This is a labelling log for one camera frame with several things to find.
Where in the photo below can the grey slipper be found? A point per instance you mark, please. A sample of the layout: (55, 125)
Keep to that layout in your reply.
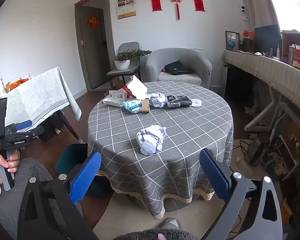
(170, 223)

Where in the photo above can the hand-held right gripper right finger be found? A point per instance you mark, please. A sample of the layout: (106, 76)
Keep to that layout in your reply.
(215, 177)

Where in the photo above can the white desk frame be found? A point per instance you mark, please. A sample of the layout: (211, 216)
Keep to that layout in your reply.
(258, 120)

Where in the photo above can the potted plant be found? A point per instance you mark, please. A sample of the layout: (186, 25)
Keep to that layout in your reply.
(122, 64)

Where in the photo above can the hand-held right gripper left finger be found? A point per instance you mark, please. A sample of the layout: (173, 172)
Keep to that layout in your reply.
(86, 177)

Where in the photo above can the striped table leg sock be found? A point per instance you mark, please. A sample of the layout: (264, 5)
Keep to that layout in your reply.
(58, 132)
(80, 140)

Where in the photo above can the red and white carton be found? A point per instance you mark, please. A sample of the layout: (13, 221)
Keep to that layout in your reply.
(137, 87)

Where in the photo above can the picture frame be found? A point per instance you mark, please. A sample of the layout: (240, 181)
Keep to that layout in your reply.
(237, 35)

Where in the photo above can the small brown cardboard box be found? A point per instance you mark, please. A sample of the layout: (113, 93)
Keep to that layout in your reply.
(145, 105)

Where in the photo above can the red wall scroll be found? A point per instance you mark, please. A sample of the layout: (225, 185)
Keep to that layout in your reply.
(198, 2)
(156, 2)

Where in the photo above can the white printed carton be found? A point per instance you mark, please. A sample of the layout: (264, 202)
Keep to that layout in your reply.
(116, 95)

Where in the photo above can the teal trash bin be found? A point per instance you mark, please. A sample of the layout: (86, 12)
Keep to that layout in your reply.
(70, 155)

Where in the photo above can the white flat carton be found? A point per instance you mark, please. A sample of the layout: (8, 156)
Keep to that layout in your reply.
(111, 103)

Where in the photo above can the wall calendar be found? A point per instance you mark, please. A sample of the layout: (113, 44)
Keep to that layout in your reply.
(126, 6)

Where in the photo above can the beige lace desk cloth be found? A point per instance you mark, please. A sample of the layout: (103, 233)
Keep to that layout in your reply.
(277, 72)

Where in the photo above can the grey checked tablecloth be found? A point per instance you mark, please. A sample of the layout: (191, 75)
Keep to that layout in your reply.
(190, 130)

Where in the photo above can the floor fan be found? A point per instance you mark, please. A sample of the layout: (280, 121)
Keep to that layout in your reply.
(255, 152)

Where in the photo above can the small globe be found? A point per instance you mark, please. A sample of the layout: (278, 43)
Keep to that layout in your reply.
(232, 44)

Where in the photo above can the orange snack bag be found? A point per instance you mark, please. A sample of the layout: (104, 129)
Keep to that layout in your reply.
(17, 81)

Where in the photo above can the black laptop bag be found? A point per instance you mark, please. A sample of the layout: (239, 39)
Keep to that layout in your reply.
(176, 67)

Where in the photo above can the grey door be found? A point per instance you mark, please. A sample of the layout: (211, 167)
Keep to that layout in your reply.
(95, 55)

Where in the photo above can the beige rug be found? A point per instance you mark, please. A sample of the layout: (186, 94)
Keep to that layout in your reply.
(130, 220)

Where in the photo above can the grey armchair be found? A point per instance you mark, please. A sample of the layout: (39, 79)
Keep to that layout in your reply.
(180, 57)

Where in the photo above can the blue tissue packet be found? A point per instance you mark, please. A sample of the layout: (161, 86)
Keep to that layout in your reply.
(132, 105)

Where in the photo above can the red door decoration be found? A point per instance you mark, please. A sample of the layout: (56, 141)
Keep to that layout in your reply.
(93, 22)

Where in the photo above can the wooden desk organizer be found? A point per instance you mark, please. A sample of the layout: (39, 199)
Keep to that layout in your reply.
(290, 40)

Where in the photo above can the white security camera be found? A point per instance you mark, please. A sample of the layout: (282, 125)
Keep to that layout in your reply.
(244, 9)

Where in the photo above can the black monitor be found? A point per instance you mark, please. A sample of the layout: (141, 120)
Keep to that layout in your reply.
(267, 38)

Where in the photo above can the large paper ball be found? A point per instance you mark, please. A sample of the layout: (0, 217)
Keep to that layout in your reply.
(151, 140)

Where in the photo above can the black table leg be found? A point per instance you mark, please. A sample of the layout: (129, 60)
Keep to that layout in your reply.
(70, 127)

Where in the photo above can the small red flags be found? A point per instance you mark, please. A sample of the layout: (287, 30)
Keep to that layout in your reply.
(248, 33)

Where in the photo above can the black plastic packet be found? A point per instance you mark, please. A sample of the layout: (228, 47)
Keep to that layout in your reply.
(177, 101)

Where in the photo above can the white tablecloth dining table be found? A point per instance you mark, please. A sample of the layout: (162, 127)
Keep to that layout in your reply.
(40, 92)

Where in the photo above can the small crumpled paper ball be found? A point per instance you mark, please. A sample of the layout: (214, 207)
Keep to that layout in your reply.
(157, 100)

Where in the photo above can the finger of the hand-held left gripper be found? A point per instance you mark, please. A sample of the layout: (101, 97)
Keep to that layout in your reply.
(32, 130)
(23, 125)

